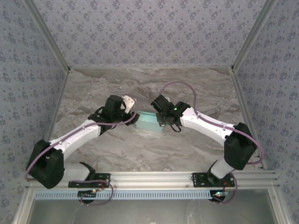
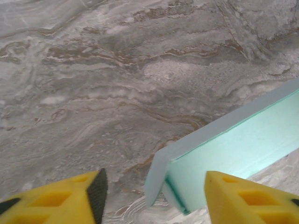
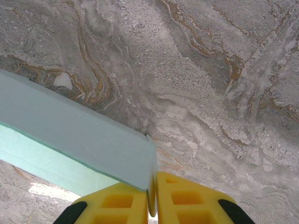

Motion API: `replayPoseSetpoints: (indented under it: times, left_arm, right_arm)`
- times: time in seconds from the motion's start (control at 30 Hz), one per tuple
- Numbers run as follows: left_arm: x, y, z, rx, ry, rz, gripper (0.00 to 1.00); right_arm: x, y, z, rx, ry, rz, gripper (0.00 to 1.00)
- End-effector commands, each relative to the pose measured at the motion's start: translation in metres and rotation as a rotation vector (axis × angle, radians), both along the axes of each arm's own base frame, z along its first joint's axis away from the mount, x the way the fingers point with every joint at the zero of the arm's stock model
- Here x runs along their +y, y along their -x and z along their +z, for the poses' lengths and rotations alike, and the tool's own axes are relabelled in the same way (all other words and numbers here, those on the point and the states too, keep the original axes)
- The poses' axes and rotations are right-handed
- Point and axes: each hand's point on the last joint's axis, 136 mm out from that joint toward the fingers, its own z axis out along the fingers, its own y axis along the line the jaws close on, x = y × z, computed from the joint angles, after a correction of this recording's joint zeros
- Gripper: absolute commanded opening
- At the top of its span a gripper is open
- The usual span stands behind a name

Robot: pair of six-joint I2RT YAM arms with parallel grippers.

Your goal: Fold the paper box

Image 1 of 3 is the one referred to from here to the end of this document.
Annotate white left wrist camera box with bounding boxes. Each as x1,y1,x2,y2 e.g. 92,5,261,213
122,94,137,114

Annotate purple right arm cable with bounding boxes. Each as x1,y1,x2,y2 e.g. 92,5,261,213
162,80,265,205

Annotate thin aluminium table edge strip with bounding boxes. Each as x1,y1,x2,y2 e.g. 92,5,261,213
70,66,232,70

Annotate light blue paper box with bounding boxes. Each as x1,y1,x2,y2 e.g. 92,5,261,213
135,110,166,134

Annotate aluminium corner post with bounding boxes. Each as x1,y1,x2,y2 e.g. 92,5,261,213
23,0,71,71
230,0,280,72

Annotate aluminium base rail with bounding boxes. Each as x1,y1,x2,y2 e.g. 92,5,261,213
25,171,280,189

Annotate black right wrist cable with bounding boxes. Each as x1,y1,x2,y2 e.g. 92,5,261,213
168,123,182,133

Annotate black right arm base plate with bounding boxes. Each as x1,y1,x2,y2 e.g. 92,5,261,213
192,172,235,189

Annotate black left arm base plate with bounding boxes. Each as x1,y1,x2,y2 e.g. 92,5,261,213
68,173,111,189

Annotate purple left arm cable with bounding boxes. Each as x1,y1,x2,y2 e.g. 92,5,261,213
25,97,139,207

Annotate aluminium lower frame post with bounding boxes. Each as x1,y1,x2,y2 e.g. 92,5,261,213
13,188,36,224
268,188,289,224

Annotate black adapter board with LED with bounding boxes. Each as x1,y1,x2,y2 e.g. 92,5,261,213
78,189,98,203
211,190,231,203

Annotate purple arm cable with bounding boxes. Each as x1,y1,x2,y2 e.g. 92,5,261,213
25,97,139,207
162,80,265,205

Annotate white slotted cable duct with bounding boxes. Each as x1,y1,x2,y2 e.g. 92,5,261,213
34,189,213,201

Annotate aluminium table side rail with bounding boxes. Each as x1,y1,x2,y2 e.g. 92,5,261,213
229,69,269,171
35,69,71,173

